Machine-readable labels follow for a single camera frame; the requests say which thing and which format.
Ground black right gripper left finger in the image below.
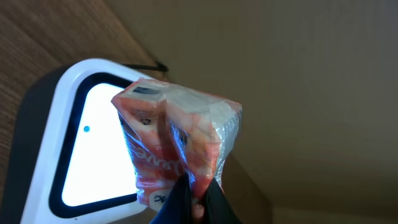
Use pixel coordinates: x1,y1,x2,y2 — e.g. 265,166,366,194
150,174,193,224

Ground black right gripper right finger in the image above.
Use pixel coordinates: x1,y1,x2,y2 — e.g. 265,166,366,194
203,178,243,224

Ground red tissue pack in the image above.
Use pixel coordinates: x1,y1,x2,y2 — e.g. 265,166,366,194
111,78,242,212

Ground white barcode scanner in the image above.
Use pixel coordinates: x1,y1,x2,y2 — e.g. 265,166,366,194
1,58,149,223

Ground black scanner cable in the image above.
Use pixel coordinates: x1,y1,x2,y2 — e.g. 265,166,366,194
121,61,170,74

